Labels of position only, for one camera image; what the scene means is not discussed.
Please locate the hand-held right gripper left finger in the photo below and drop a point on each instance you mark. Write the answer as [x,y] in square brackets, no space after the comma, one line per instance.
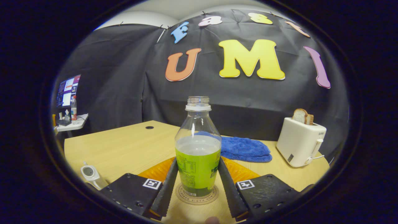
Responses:
[164,189]

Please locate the pale bread slice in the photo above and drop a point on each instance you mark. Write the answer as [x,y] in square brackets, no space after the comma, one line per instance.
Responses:
[299,115]

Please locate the blue towel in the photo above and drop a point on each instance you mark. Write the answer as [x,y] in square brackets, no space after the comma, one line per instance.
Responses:
[245,149]

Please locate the round brown coaster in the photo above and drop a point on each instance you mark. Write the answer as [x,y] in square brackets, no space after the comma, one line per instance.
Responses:
[199,200]

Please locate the black backdrop cloth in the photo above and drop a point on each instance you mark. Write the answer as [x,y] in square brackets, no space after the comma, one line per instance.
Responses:
[124,93]

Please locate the white toaster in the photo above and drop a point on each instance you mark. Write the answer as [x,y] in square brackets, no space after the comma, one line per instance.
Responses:
[298,141]

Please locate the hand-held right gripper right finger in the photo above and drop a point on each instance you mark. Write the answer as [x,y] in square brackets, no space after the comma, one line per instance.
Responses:
[230,189]

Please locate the red-capped plastic bottle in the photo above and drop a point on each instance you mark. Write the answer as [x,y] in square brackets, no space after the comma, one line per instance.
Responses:
[74,112]

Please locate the clear green-label water bottle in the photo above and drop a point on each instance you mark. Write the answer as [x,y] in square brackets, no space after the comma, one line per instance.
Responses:
[197,155]

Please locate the brown bread slice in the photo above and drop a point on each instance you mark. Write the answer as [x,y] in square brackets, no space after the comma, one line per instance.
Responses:
[310,119]

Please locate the computer monitor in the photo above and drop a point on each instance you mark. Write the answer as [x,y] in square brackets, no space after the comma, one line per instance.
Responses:
[67,91]

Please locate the white side table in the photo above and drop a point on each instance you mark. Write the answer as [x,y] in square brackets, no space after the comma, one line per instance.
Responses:
[79,123]

